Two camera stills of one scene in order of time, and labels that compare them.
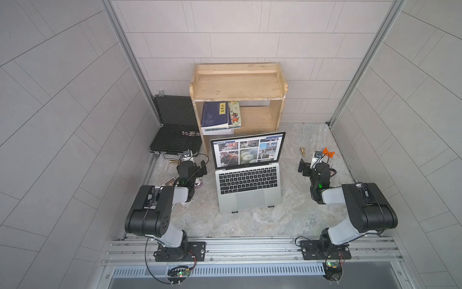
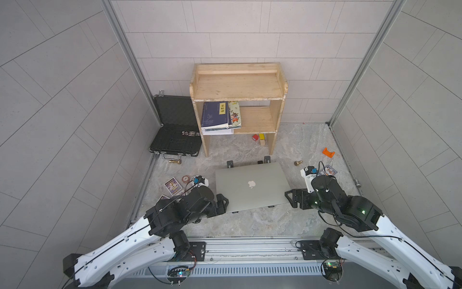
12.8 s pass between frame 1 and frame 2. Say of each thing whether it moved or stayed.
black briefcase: stayed
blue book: stayed
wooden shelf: stayed
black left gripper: moved
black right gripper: moved
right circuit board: stayed
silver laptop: moved
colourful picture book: stayed
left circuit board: stayed
